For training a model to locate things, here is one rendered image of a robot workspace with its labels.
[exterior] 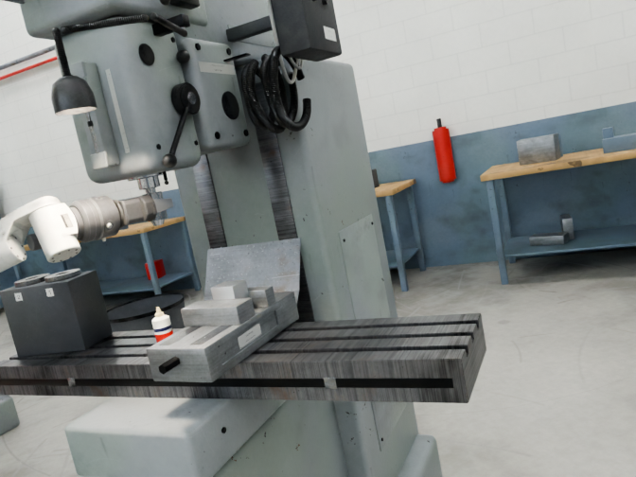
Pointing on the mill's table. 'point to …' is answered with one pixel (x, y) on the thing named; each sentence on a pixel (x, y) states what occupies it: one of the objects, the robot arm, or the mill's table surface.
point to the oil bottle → (161, 326)
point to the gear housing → (74, 13)
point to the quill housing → (134, 98)
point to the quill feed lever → (182, 101)
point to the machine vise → (223, 340)
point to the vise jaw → (218, 312)
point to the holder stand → (56, 312)
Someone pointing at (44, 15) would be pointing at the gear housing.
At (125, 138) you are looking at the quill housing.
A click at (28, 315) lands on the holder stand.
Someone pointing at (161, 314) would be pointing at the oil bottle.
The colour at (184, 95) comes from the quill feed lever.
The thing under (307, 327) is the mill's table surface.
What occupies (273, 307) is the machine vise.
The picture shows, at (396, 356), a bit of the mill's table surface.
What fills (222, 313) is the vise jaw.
